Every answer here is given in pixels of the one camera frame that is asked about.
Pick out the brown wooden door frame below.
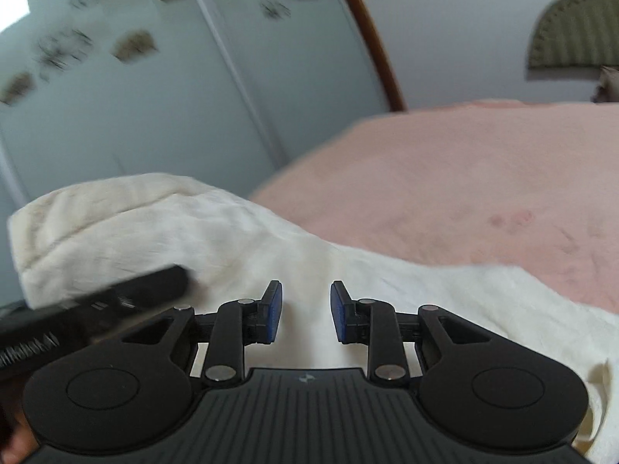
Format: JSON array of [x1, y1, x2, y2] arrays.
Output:
[[329, 0, 408, 112]]

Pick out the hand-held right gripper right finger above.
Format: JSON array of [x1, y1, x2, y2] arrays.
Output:
[[330, 280, 496, 387]]

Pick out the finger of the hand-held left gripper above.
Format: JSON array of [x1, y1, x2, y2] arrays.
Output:
[[63, 265, 190, 322]]

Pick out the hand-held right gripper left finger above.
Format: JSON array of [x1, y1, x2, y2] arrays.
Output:
[[118, 280, 284, 387]]

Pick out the white pants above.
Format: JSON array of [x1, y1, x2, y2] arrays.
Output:
[[7, 172, 619, 464]]

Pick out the olive padded headboard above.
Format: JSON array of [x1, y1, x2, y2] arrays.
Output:
[[527, 0, 619, 69]]

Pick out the person's left forearm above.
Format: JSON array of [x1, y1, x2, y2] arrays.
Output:
[[0, 418, 39, 464]]

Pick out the pink blanket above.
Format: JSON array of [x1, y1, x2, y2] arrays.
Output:
[[249, 99, 619, 320]]

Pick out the beige pillow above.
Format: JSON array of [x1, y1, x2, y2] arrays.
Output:
[[592, 65, 619, 104]]

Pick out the glass wardrobe door with flowers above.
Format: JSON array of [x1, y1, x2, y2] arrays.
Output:
[[0, 0, 392, 310]]

